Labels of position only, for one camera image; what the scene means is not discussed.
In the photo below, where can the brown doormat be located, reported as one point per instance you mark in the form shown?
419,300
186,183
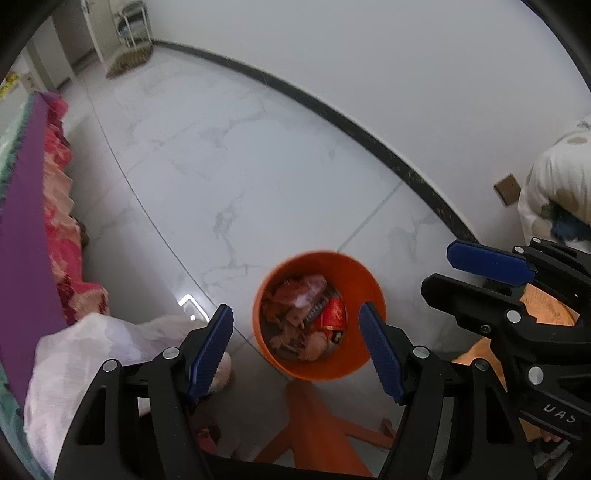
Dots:
131,60

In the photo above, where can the white shoe rack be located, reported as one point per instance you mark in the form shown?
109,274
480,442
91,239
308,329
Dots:
131,27

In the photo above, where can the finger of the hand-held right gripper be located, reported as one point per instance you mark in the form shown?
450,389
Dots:
471,300
489,263

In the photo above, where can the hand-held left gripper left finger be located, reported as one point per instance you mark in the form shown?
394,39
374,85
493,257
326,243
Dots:
210,355

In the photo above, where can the yellow bag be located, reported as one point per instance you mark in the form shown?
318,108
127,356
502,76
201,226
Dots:
9,86

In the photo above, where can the purple bed sheet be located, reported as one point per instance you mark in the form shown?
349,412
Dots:
27,230

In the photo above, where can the person's right hand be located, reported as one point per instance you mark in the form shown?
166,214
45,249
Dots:
549,438

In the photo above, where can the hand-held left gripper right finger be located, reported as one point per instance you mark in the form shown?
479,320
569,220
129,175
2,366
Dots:
383,355

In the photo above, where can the orange wooden stool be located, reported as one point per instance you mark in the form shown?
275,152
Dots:
318,429

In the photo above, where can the person's floral pajama clothing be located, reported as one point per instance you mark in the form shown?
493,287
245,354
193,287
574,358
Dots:
554,184

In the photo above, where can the pink bed skirt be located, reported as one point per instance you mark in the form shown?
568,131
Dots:
64,240

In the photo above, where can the red plastic bag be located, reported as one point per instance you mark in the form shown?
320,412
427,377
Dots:
333,314

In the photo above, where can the brown wall socket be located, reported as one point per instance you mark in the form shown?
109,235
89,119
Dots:
508,189

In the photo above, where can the orange trash bin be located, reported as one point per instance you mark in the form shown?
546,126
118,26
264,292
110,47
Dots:
355,277

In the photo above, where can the white door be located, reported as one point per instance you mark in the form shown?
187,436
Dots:
99,32

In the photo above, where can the clear printed plastic bag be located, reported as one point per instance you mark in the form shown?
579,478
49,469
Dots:
304,288

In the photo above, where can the white thin cloth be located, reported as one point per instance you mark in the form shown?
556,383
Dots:
83,350

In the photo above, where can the red black snack wrapper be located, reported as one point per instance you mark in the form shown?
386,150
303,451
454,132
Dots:
318,307

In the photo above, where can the white fluffy slipper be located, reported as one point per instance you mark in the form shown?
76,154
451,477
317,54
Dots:
221,374

